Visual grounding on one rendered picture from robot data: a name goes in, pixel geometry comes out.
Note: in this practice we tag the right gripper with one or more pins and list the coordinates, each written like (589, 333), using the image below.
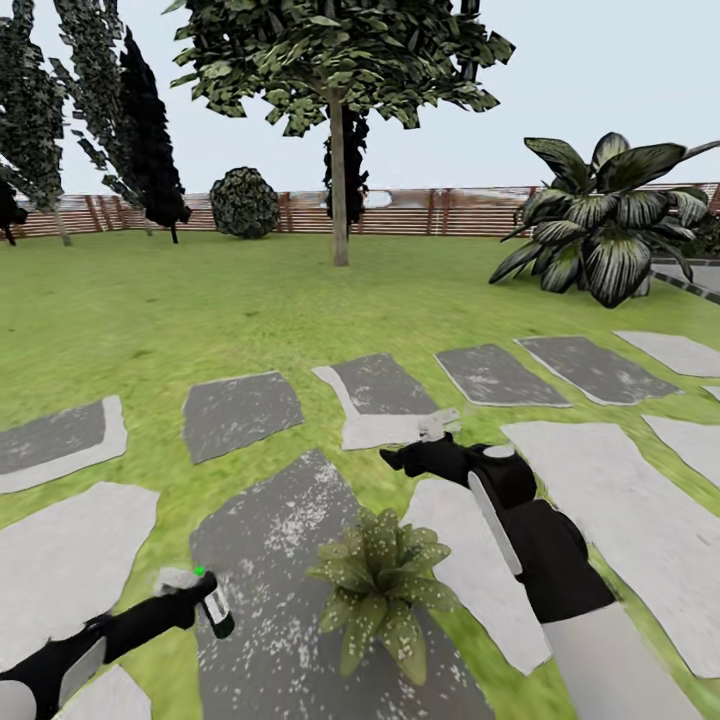
(421, 457)

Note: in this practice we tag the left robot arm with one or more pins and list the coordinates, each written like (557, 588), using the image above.
(36, 688)

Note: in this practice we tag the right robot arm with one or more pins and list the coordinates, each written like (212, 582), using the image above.
(608, 669)

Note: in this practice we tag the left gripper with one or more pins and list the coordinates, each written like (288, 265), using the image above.
(164, 612)

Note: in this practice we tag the pot plant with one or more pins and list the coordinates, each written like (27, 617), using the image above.
(377, 585)

